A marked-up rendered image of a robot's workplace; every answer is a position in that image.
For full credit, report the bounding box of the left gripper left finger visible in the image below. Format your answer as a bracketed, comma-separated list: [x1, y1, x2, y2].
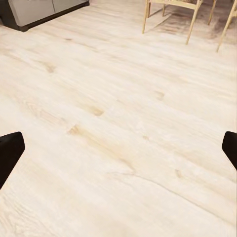
[0, 131, 25, 189]

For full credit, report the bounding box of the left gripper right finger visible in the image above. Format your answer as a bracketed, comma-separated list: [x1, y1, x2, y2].
[222, 131, 237, 170]

